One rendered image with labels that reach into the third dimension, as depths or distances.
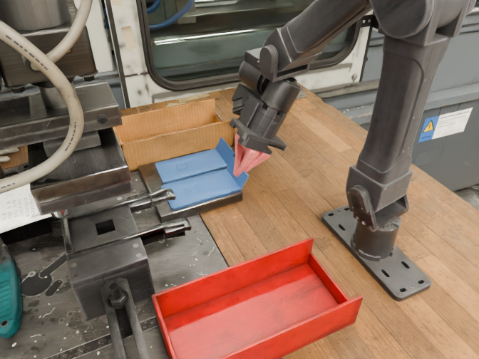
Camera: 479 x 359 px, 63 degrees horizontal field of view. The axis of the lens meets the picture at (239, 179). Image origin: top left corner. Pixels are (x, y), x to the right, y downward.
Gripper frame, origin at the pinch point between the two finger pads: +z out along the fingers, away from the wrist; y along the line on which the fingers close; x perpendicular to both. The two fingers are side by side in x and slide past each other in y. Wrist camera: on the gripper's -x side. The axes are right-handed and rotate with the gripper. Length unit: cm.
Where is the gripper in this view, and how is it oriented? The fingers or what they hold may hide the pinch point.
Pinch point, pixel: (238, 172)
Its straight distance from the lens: 76.1
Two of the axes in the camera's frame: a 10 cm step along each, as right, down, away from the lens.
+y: -7.9, -1.8, -5.9
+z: -4.5, 8.2, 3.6
